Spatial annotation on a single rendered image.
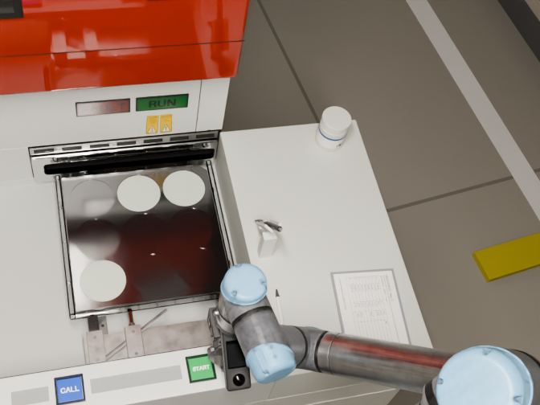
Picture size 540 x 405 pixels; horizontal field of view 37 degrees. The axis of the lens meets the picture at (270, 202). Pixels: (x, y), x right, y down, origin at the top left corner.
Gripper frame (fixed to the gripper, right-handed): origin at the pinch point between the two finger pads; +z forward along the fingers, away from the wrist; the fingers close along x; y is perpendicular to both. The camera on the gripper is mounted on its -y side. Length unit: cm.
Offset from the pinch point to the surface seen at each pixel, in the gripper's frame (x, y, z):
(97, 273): 22.9, 28.1, 7.6
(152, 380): 15.0, 0.0, 1.9
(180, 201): 1.9, 44.2, 7.6
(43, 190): 33, 56, 16
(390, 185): -94, 95, 98
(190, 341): 5.2, 9.8, 9.5
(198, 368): 5.7, 0.7, 1.1
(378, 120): -98, 126, 98
